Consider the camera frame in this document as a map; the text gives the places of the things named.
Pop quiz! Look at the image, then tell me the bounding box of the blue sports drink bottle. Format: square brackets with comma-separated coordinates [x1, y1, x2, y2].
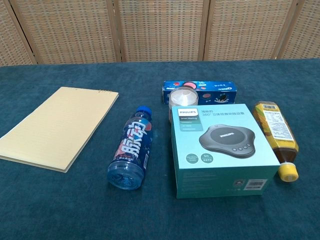
[107, 105, 154, 192]

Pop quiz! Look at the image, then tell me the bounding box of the yellow notepad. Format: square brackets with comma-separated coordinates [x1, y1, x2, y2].
[0, 86, 120, 174]

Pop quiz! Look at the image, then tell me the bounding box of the yellow label tea bottle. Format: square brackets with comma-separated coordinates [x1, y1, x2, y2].
[251, 100, 300, 182]

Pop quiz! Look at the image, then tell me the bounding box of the blue Oreo cookie box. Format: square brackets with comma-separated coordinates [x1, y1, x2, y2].
[161, 80, 237, 106]

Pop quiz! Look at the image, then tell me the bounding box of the teal table cloth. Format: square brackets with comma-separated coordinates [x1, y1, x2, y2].
[0, 58, 320, 240]

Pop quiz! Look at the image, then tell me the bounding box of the clear round container white lid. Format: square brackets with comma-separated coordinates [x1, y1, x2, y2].
[167, 86, 199, 116]

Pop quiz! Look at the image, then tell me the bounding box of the woven rattan folding screen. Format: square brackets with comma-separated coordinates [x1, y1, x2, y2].
[0, 0, 320, 68]

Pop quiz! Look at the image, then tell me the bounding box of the teal Philips speaker box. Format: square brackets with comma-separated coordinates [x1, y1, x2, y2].
[170, 103, 281, 200]

